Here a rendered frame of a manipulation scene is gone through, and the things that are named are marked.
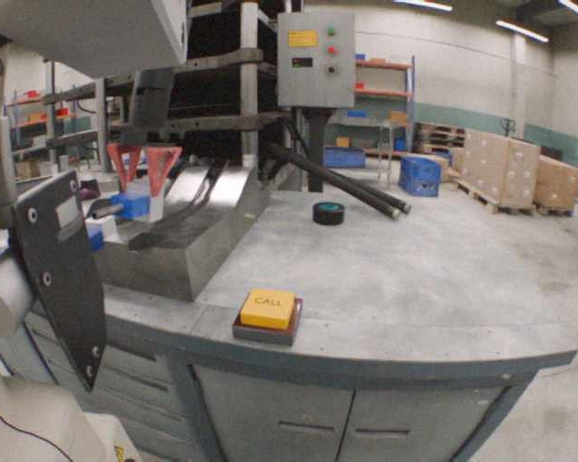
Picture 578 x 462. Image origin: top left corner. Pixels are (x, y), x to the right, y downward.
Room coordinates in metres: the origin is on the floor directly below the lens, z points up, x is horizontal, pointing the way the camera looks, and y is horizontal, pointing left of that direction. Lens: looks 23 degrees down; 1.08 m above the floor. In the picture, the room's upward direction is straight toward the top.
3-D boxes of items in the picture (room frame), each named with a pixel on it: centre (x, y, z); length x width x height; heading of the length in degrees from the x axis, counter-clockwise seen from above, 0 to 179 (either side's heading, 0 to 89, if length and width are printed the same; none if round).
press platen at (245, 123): (1.63, 0.63, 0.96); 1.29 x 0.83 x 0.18; 79
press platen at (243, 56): (1.63, 0.63, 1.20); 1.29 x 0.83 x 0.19; 79
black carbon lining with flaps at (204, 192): (0.64, 0.24, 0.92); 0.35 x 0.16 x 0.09; 169
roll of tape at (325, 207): (0.73, -0.10, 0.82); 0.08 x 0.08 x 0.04
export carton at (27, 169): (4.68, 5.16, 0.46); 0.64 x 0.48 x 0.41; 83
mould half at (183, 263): (0.65, 0.23, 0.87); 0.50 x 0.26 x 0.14; 169
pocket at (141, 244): (0.42, 0.22, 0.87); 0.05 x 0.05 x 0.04; 79
